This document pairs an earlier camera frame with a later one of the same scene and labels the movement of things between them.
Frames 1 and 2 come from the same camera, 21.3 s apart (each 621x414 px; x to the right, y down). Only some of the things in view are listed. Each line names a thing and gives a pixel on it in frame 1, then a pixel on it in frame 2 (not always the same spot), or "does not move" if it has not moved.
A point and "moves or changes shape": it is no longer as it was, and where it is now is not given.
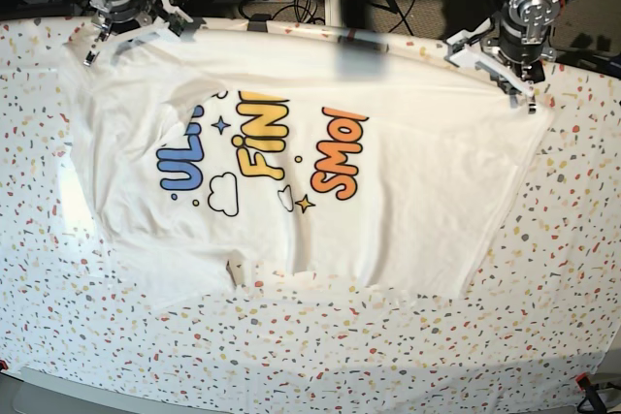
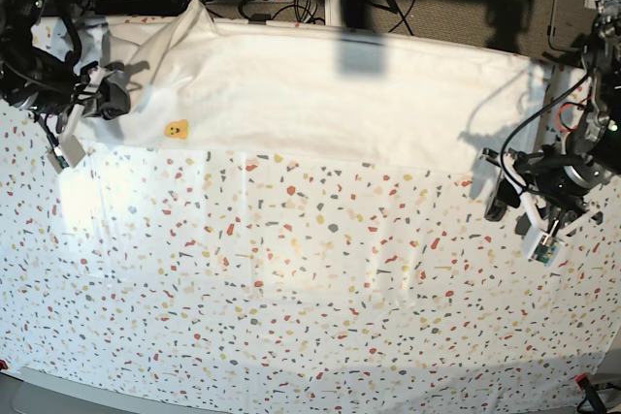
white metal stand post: x=333 y=3 does not move
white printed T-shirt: x=221 y=156 moves or changes shape
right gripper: x=523 y=42 → x=555 y=187
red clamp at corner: x=583 y=381 does not move
